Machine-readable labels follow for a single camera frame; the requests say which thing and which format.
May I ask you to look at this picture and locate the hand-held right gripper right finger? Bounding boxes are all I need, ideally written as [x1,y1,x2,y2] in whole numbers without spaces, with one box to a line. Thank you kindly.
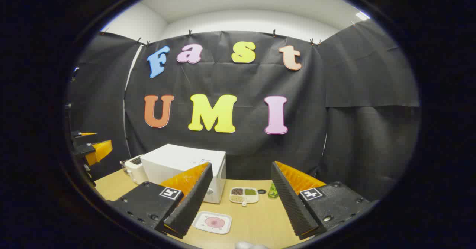
[270,161,376,241]

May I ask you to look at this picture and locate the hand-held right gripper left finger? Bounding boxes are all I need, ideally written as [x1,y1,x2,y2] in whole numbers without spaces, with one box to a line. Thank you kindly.
[106,162,213,239]

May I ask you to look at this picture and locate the white square plate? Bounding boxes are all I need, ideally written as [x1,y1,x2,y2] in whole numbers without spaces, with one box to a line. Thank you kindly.
[192,211,232,235]

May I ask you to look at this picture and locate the pink meat slice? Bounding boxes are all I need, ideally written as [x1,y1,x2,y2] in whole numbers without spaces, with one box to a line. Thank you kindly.
[205,217,226,229]

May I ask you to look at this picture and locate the white microwave oven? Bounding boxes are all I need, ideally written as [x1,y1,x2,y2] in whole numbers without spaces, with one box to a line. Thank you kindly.
[141,144,226,204]

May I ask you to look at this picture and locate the white divided dish with grains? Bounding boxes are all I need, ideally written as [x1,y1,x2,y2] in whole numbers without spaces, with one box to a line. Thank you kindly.
[229,187,259,207]

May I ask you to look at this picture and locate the white toaster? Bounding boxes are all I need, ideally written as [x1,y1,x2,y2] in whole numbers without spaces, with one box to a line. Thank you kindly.
[120,155,148,185]

